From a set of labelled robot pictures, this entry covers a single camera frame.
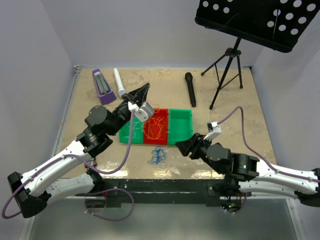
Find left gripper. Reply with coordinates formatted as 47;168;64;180
107;83;150;137

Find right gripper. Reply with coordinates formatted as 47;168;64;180
174;133;224;175

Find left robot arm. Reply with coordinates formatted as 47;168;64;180
1;82;154;219

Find green bin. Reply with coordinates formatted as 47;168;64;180
118;116;146;145
167;108;194;145

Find white cable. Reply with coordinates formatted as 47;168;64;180
124;119;144;139

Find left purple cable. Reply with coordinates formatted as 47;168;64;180
1;111;136;221

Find black microphone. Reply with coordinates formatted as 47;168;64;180
184;72;196;108

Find cable bundle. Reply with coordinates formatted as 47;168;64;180
147;146;169;168

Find black music stand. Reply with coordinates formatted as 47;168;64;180
194;0;320;109

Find white microphone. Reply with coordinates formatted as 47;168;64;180
113;68;127;98

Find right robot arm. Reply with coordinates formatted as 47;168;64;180
175;133;320;207

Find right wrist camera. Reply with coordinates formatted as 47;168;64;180
203;121;222;141

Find purple metronome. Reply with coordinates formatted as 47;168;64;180
92;68;117;105

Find red bin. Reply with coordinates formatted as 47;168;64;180
143;108;169;145

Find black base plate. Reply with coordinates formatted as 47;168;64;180
92;178;245;207

